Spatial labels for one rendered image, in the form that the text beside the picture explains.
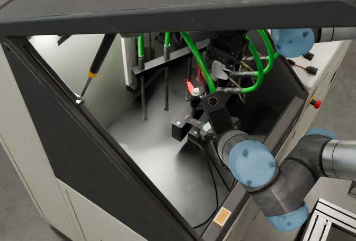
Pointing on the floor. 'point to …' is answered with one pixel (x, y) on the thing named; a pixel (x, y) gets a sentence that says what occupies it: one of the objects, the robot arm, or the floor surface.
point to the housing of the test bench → (28, 130)
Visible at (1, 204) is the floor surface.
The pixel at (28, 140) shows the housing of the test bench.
